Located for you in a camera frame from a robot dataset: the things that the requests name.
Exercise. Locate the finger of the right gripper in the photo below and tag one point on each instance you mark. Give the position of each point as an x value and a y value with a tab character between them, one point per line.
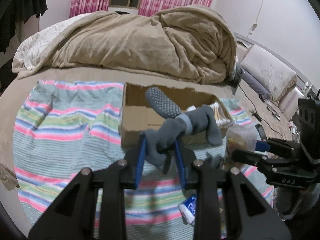
265	146
264	164

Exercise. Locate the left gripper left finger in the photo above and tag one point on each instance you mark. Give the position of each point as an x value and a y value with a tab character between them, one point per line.
72	214

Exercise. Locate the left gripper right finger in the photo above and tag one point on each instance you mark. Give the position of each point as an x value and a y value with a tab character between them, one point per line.
247	214

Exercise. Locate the clear snack zip bag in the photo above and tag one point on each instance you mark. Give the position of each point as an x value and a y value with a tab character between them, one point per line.
241	138

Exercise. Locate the blue tissue packet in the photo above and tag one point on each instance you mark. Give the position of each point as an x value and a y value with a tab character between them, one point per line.
188	209

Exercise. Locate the grey dotted sock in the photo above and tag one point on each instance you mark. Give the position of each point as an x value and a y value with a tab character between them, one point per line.
177	124

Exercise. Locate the cotton swab bag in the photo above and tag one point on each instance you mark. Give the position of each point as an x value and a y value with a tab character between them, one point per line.
221	115

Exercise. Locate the beige floral pillow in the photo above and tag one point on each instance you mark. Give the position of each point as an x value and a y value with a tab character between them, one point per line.
272	73

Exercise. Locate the black tablet device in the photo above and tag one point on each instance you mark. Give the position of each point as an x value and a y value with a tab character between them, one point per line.
237	79

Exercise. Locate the striped colourful towel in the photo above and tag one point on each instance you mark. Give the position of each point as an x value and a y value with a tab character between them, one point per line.
61	128

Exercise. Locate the brown cardboard box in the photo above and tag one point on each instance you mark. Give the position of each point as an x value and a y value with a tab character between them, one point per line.
137	114

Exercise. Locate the beige plush blanket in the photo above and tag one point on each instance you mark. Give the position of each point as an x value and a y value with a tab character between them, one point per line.
192	43

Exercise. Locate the white floral quilt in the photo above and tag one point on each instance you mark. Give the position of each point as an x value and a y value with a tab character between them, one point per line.
28	53

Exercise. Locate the black hanging clothes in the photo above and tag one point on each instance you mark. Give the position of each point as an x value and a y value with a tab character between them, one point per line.
15	11

